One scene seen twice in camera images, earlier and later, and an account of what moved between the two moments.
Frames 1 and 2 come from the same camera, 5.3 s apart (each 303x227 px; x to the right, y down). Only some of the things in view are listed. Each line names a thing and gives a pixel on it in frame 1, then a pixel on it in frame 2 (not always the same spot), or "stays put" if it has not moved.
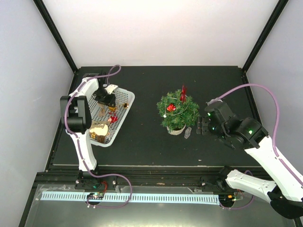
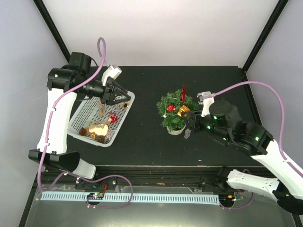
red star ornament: x=182 y=96 stays put
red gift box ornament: x=171 y=107 stays put
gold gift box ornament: x=112 y=108 -> x=183 y=109
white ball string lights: x=165 y=115 stays put
